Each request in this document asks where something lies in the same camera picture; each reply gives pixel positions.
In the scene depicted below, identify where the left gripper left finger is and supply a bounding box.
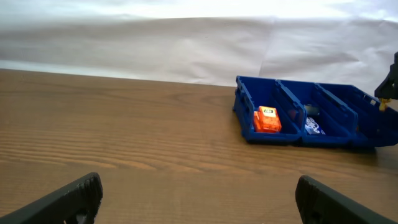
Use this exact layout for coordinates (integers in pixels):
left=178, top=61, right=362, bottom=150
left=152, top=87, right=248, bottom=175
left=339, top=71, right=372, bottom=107
left=0, top=172, right=104, bottom=224

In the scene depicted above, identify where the blue candy pack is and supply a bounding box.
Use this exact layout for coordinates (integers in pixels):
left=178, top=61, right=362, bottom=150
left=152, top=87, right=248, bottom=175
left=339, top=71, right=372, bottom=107
left=303, top=116, right=326, bottom=136

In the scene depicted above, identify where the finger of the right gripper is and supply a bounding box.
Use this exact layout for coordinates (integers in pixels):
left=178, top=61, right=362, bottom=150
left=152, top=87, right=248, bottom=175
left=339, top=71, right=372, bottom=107
left=374, top=51, right=398, bottom=100

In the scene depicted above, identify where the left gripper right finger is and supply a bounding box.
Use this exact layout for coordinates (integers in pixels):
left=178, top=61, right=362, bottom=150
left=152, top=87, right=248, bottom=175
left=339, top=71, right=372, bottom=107
left=294, top=174, right=398, bottom=224

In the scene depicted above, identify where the blue tray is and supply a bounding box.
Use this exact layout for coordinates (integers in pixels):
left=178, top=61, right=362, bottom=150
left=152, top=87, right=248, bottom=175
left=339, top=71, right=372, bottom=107
left=232, top=75, right=398, bottom=149

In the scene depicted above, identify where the orange candy box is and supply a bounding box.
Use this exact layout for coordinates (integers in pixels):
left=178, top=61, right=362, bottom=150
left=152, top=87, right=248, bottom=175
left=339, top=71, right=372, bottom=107
left=257, top=106, right=283, bottom=134
left=252, top=111, right=262, bottom=133

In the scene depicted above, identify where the gold candy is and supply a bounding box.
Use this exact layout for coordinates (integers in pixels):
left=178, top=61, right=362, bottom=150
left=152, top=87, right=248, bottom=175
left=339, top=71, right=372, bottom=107
left=378, top=98, right=392, bottom=112

